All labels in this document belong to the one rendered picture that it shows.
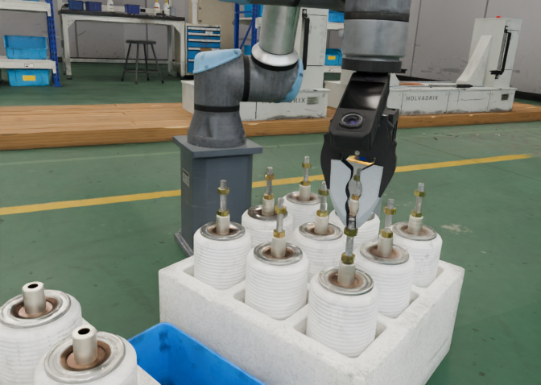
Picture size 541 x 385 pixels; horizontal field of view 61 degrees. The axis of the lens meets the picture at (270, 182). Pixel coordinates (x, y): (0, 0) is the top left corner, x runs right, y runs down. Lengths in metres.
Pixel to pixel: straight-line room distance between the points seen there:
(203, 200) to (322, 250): 0.48
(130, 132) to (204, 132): 1.39
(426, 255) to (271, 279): 0.28
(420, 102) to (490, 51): 0.92
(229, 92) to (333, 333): 0.68
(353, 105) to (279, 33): 0.60
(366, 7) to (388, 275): 0.38
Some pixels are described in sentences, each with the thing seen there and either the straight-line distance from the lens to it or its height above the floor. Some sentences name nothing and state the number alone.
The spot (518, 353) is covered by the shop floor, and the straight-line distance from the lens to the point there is 1.06.
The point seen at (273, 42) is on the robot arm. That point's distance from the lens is 1.10.
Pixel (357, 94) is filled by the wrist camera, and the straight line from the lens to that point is 0.53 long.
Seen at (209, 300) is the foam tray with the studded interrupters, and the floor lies 0.17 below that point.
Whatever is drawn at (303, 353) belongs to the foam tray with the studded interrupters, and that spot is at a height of 0.17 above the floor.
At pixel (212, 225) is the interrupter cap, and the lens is 0.79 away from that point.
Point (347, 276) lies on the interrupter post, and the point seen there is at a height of 0.26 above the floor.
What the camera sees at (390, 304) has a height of 0.19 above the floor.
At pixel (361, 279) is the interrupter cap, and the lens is 0.65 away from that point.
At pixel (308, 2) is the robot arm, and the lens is 0.64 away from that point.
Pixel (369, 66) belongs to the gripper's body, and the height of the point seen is 0.54.
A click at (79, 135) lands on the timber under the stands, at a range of 2.49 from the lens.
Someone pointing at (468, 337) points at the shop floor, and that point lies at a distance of 1.06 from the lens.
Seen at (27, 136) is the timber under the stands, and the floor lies 0.06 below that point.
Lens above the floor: 0.56
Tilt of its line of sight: 17 degrees down
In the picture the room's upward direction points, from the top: 3 degrees clockwise
